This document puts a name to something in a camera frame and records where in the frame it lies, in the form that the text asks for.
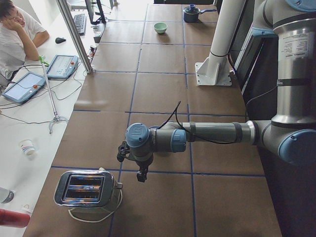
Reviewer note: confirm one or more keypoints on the red bottle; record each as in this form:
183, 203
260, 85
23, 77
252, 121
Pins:
13, 219

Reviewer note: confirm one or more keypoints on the white paper cup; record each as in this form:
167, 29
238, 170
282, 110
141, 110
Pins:
27, 148

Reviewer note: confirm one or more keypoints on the black computer monitor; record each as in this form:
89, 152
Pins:
95, 12

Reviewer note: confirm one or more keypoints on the reacher grabber tool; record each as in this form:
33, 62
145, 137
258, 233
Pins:
57, 118

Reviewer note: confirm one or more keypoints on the far teach pendant tablet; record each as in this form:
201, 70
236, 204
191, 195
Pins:
62, 67

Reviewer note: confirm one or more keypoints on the blue saucepan with lid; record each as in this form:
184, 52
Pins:
191, 13

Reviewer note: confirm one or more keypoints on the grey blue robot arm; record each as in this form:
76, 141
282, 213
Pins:
290, 134

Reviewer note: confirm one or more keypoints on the green bowl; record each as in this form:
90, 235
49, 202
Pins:
160, 27

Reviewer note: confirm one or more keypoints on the chrome toaster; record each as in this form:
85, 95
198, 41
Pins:
88, 189

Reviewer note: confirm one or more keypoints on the black keyboard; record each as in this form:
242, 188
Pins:
80, 23

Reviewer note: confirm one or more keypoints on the teach pendant tablet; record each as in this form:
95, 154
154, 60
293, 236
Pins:
62, 67
27, 86

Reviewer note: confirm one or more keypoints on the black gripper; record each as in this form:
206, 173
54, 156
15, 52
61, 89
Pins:
143, 163

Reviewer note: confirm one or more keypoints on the aluminium frame post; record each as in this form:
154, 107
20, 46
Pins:
66, 13

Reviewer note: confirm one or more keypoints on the black computer mouse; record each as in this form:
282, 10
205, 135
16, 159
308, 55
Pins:
59, 40

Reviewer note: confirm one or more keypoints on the seated person in white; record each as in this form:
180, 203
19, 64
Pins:
20, 37

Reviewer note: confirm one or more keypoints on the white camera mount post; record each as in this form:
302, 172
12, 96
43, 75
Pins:
214, 70

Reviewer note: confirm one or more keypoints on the near teach pendant tablet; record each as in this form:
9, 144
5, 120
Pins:
27, 86

